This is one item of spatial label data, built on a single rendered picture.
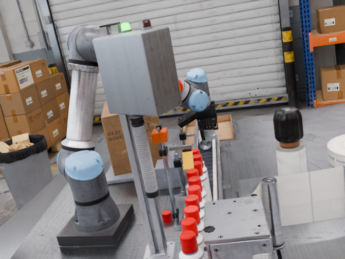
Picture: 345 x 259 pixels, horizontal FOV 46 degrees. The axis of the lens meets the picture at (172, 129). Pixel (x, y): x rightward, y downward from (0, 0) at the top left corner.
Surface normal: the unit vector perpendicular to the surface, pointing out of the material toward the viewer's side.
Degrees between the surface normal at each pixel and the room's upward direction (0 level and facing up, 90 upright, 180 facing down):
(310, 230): 0
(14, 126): 90
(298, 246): 0
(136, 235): 0
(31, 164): 96
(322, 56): 90
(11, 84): 90
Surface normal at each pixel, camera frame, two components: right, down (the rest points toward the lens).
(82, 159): -0.11, -0.91
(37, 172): 0.71, 0.22
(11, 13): -0.22, 0.33
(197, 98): 0.46, 0.21
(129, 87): -0.63, 0.34
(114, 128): 0.11, 0.28
